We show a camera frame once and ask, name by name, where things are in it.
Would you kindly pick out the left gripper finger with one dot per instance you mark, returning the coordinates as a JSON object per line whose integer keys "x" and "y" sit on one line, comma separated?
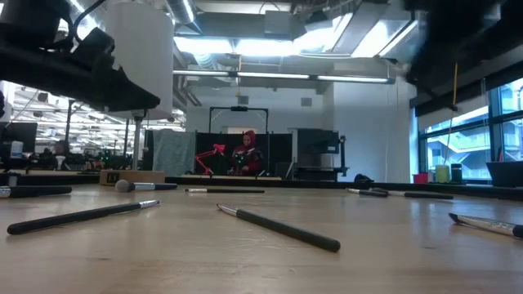
{"x": 130, "y": 96}

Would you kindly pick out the round grey head powder brush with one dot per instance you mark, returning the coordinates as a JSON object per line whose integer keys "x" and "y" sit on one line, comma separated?
{"x": 143, "y": 186}

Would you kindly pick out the thick black makeup brush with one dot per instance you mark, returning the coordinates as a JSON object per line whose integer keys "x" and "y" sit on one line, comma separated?
{"x": 37, "y": 190}

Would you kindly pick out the slim black makeup brush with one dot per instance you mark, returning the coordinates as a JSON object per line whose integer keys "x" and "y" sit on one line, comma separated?
{"x": 81, "y": 214}
{"x": 286, "y": 230}
{"x": 229, "y": 190}
{"x": 369, "y": 192}

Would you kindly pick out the black fan makeup brush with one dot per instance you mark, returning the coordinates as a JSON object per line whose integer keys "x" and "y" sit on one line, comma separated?
{"x": 429, "y": 196}

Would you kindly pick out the long silver ferrule makeup brush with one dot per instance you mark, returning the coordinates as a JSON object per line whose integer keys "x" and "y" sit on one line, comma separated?
{"x": 486, "y": 224}

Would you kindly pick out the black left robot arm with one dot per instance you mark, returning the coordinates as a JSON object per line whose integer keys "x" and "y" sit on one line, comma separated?
{"x": 28, "y": 20}

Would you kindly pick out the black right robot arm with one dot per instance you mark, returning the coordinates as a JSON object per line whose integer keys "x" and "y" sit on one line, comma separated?
{"x": 461, "y": 32}

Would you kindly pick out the black monitor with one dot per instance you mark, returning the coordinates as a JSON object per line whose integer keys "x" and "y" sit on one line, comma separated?
{"x": 20, "y": 136}

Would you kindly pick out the grey-green hanging cloth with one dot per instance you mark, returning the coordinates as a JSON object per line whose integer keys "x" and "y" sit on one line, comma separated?
{"x": 173, "y": 153}

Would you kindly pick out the person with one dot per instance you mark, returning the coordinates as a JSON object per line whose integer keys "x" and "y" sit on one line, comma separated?
{"x": 60, "y": 149}
{"x": 247, "y": 157}

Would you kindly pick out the white bottle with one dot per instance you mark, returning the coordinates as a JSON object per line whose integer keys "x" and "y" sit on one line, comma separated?
{"x": 16, "y": 149}

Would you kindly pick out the ceiling strip light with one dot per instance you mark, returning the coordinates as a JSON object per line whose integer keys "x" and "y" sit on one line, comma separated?
{"x": 282, "y": 76}

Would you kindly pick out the black equipment cart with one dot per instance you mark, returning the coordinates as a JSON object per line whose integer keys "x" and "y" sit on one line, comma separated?
{"x": 316, "y": 151}

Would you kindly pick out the small black lump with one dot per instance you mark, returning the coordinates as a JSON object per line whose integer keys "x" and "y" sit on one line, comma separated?
{"x": 363, "y": 178}

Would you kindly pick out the red cup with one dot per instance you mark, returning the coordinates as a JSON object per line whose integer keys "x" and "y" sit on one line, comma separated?
{"x": 420, "y": 178}

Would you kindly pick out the yellow-green container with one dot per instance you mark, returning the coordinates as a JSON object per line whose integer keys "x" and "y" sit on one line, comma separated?
{"x": 442, "y": 174}

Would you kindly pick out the large window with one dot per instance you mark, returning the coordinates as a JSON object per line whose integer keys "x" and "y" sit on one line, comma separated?
{"x": 457, "y": 143}

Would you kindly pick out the black cup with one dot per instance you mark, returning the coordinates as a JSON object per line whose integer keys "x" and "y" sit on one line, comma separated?
{"x": 456, "y": 173}

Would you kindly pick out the black bin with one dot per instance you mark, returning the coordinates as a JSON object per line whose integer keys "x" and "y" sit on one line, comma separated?
{"x": 506, "y": 173}

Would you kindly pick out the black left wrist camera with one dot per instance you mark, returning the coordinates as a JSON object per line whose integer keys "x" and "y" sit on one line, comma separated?
{"x": 95, "y": 45}

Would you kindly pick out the black camera gantry frame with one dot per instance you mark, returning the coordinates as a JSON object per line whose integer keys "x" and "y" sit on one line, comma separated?
{"x": 239, "y": 108}

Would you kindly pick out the grey wall speaker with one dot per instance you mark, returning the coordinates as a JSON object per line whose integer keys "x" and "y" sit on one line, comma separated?
{"x": 306, "y": 101}
{"x": 243, "y": 100}

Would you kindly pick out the black aluminium table frame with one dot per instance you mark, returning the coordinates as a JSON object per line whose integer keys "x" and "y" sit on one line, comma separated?
{"x": 310, "y": 182}

